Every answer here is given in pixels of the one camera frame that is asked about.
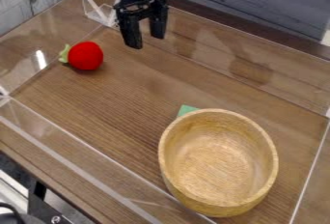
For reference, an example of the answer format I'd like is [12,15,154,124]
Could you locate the clear acrylic corner bracket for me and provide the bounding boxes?
[82,0,121,27]

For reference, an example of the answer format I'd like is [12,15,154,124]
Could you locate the wooden bowl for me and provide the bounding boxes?
[159,108,278,217]

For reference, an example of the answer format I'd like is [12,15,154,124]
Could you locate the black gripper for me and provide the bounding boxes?
[114,0,167,49]

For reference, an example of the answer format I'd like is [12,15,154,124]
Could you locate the black table leg bracket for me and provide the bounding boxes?
[27,182,74,224]

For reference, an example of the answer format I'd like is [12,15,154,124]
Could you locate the clear acrylic enclosure walls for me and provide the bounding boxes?
[0,0,330,224]

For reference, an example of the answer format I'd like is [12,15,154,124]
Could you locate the black cable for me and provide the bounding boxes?
[0,202,23,224]

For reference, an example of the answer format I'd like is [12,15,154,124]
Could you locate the green paper piece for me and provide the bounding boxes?
[178,105,198,117]

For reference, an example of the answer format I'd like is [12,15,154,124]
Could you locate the red plush strawberry toy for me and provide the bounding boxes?
[58,42,103,70]

